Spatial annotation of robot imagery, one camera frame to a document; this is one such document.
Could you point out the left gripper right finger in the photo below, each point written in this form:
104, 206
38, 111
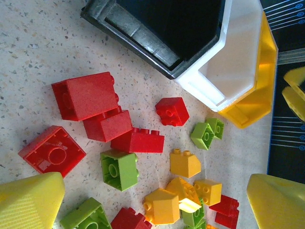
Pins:
278, 205

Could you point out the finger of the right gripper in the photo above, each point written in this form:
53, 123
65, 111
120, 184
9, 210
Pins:
297, 77
296, 102

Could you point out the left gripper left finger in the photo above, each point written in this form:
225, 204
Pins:
26, 205

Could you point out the green lego brick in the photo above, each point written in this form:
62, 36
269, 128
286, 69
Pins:
218, 127
193, 219
202, 137
121, 171
83, 214

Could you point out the large red lego brick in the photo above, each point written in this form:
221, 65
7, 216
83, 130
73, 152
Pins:
88, 95

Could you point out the yellow plastic bin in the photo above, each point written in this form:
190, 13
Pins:
267, 78

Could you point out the white plastic bin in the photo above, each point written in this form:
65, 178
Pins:
238, 59

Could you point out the yellow sloped lego brick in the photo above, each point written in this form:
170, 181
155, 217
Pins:
184, 164
181, 188

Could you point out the black plastic bin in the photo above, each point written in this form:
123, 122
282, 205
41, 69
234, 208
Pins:
190, 23

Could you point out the small red lego brick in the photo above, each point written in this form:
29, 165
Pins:
175, 108

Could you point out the long flat red lego brick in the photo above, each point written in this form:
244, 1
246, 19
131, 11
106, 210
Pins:
140, 143

